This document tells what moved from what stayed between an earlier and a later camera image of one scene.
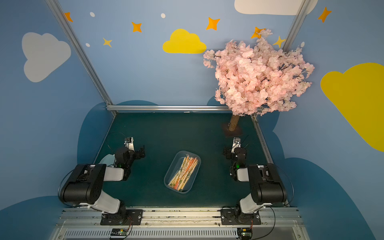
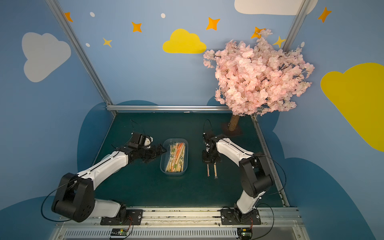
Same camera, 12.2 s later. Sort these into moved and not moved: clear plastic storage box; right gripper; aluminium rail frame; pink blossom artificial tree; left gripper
Moved: clear plastic storage box; right gripper; left gripper
Not moved: pink blossom artificial tree; aluminium rail frame
